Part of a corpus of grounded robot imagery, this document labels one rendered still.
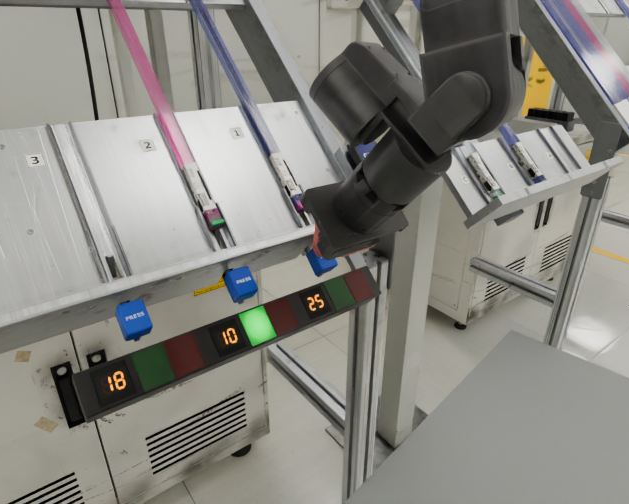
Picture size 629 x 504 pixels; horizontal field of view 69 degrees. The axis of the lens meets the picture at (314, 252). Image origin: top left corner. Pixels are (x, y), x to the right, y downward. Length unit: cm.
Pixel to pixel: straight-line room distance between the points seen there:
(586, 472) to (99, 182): 52
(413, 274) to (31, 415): 71
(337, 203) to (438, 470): 25
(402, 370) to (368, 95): 78
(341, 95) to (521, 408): 35
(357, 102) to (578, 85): 93
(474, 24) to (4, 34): 215
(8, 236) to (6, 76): 190
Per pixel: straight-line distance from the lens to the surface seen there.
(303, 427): 128
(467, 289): 155
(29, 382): 86
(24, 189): 51
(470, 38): 35
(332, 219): 43
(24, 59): 237
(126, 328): 44
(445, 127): 34
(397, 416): 116
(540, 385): 56
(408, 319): 99
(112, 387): 45
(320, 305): 52
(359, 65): 39
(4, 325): 44
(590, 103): 126
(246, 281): 48
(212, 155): 56
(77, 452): 97
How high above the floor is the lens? 94
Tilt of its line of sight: 26 degrees down
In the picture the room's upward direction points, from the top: straight up
